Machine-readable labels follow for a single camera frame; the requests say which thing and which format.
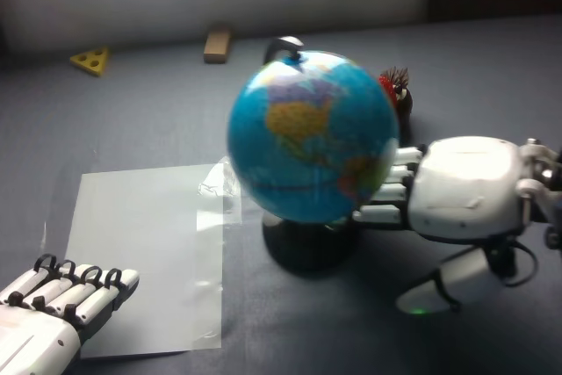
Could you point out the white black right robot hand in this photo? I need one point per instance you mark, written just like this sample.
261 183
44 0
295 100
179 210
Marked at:
465 186

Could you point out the grey tablecloth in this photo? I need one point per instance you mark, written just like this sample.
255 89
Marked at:
131 120

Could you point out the white paper sheet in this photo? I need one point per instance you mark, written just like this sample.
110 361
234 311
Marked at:
145 261

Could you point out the wooden rectangular block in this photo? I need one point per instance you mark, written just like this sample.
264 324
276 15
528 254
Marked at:
217 46

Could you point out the red and brown toy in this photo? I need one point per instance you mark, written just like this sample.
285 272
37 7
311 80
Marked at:
401 94

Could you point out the blue globe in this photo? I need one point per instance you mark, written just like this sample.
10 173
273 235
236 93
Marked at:
307 142

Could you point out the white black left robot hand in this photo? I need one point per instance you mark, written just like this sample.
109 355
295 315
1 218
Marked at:
66 300

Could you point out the yellow triangular block with holes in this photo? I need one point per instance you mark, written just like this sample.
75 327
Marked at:
92 59

